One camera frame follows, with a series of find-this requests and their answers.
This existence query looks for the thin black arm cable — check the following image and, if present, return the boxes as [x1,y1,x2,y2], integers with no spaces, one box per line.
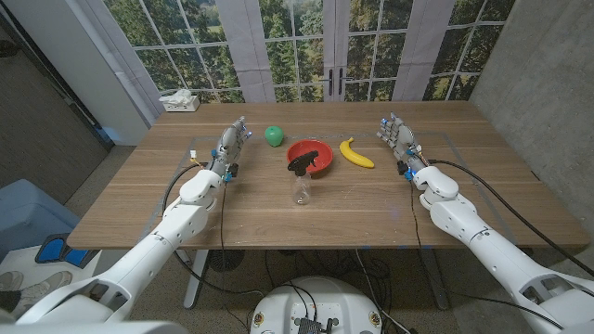
[408,180,566,331]
[218,180,229,287]

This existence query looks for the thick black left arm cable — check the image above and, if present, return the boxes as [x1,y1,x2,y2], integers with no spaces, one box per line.
[161,161,265,296]

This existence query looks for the yellow toy banana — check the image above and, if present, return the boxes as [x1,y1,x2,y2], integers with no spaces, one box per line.
[339,136,376,170]

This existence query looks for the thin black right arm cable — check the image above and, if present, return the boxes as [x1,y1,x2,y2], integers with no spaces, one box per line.
[408,180,566,331]

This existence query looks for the white robot torso base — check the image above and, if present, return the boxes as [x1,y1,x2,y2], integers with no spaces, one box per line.
[250,276,384,334]

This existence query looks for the blue black foot pedal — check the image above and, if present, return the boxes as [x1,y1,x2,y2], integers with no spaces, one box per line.
[34,233,101,270]

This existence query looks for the black round floor fan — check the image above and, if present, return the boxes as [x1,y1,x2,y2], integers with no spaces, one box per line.
[207,249,246,273]

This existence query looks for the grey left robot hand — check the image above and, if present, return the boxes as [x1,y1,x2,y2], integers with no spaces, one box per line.
[205,115,253,177]

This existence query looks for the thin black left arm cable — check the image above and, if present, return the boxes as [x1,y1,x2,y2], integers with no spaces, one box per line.
[218,180,229,287]

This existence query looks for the white floor platform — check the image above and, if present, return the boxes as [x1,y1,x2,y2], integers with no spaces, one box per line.
[0,245,102,321]

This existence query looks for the white tissue box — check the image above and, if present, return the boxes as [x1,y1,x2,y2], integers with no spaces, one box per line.
[158,88,201,113]

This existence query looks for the grey sneaker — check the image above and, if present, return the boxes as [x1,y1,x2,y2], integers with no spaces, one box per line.
[11,270,73,321]
[0,270,24,292]

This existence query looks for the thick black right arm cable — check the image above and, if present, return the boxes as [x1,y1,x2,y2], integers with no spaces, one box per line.
[429,159,594,277]

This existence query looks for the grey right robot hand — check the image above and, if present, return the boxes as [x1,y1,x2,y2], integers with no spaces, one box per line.
[376,111,429,175]

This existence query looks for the red bowl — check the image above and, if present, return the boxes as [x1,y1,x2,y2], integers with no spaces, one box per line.
[286,138,335,175]

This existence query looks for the green toy apple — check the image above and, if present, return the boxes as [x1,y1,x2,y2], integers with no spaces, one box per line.
[264,125,285,148]

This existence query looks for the clear spray bottle black trigger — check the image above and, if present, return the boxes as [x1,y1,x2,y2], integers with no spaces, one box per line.
[287,149,320,206]

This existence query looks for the grey table leg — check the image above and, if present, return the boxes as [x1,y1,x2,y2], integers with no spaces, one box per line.
[420,248,450,311]

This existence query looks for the printed window backdrop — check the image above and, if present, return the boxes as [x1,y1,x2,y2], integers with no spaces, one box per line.
[73,0,517,105]

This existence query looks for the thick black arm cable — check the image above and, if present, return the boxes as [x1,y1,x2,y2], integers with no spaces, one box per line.
[161,161,265,296]
[429,159,594,277]

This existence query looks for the white table leg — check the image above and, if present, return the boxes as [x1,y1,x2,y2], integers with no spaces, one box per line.
[183,249,210,310]

